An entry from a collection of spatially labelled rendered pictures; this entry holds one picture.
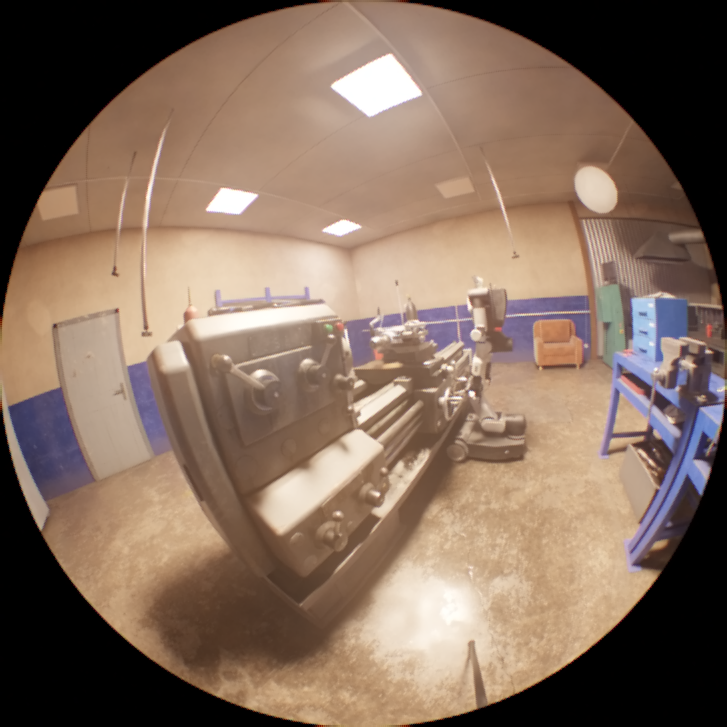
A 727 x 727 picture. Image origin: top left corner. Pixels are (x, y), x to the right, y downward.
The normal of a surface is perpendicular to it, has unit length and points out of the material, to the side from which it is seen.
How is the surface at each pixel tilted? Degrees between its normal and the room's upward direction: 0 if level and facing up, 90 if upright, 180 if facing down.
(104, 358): 90
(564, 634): 0
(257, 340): 90
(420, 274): 90
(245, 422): 90
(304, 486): 32
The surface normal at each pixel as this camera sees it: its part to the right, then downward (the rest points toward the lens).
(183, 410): 0.81, -0.03
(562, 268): -0.56, 0.22
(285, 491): 0.30, -0.84
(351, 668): -0.15, -0.97
